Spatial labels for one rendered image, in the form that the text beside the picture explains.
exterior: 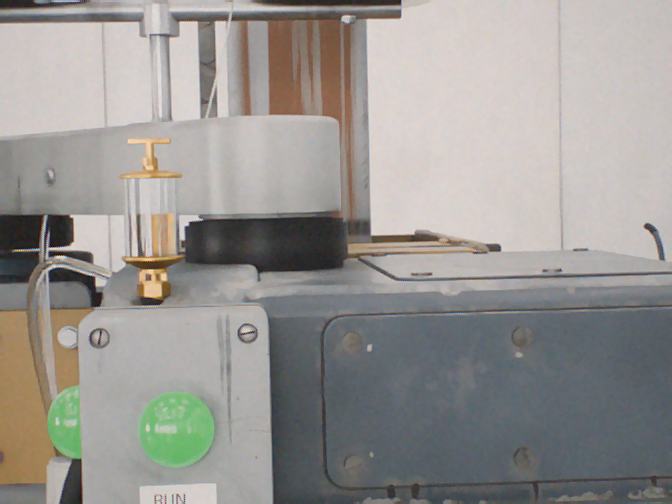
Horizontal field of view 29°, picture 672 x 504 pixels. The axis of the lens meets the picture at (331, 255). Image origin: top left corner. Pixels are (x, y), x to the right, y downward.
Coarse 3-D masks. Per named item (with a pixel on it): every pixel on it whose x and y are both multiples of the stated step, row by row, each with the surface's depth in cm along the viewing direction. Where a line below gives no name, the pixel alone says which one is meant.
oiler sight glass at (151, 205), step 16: (128, 192) 58; (144, 192) 58; (160, 192) 58; (176, 192) 59; (128, 208) 58; (144, 208) 58; (160, 208) 58; (176, 208) 59; (128, 224) 59; (144, 224) 58; (160, 224) 58; (176, 224) 59; (128, 240) 59; (144, 240) 58; (160, 240) 58; (176, 240) 59; (128, 256) 59; (144, 256) 58; (160, 256) 58
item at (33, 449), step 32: (0, 288) 94; (64, 288) 94; (0, 320) 93; (64, 320) 93; (0, 352) 93; (64, 352) 93; (0, 384) 93; (32, 384) 93; (64, 384) 93; (0, 416) 93; (32, 416) 93; (0, 448) 93; (32, 448) 93; (0, 480) 93; (32, 480) 94
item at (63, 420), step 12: (60, 396) 53; (72, 396) 53; (60, 408) 52; (72, 408) 52; (48, 420) 53; (60, 420) 52; (72, 420) 52; (48, 432) 53; (60, 432) 52; (72, 432) 52; (60, 444) 52; (72, 444) 52; (72, 456) 53
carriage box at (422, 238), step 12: (372, 240) 118; (384, 240) 118; (396, 240) 118; (408, 240) 118; (420, 240) 115; (432, 240) 108; (444, 240) 100; (456, 240) 97; (468, 240) 93; (180, 252) 85
